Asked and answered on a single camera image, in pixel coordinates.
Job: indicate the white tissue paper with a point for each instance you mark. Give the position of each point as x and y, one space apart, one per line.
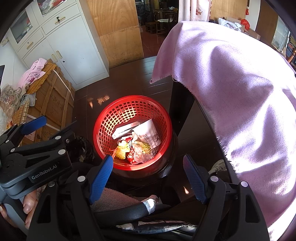
147 133

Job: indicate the floral white curtain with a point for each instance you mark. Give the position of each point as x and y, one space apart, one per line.
194 10

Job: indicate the wooden crate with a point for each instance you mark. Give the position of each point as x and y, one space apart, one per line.
54 96

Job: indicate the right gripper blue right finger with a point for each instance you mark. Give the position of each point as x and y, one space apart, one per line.
198 178

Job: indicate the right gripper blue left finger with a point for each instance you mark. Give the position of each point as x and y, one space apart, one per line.
98 177

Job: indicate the white medicine box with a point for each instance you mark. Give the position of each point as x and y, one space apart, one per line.
120 131

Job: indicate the person's left hand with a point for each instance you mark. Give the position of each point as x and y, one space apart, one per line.
30 202

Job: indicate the white cupboard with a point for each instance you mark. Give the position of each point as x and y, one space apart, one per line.
64 32

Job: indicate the white plastic bag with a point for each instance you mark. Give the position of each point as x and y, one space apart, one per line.
229 24

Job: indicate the pink cloth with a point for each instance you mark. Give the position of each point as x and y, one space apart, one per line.
34 73

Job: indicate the red plastic trash basket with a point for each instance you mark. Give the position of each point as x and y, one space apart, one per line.
127 110

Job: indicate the red snack bag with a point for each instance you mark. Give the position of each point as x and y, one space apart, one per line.
130 156

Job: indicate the yellow foam fruit net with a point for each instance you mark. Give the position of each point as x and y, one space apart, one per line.
123 147

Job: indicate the clear plastic container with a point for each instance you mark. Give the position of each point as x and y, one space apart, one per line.
143 152

